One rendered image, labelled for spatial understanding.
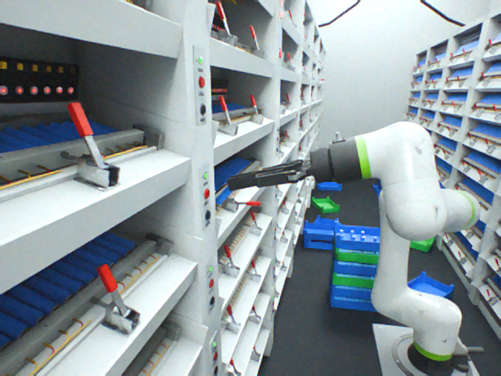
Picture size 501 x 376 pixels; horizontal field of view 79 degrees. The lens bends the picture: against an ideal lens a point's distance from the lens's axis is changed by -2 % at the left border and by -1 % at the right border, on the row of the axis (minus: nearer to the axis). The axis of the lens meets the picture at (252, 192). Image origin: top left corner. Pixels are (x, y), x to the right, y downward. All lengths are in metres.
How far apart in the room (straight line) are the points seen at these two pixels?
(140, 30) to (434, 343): 1.21
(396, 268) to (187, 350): 0.78
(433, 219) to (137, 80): 0.56
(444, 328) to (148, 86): 1.12
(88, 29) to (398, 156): 0.52
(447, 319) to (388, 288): 0.19
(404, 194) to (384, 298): 0.69
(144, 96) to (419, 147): 0.50
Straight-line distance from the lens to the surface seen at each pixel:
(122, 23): 0.40
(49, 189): 0.36
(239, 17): 1.23
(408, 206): 0.63
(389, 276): 1.22
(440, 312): 1.24
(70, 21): 0.35
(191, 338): 0.70
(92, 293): 0.47
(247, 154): 1.22
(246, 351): 1.22
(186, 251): 0.58
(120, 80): 0.57
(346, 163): 0.64
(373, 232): 2.01
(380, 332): 1.47
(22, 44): 0.56
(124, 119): 0.56
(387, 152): 0.64
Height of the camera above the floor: 1.24
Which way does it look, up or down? 18 degrees down
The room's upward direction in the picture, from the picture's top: straight up
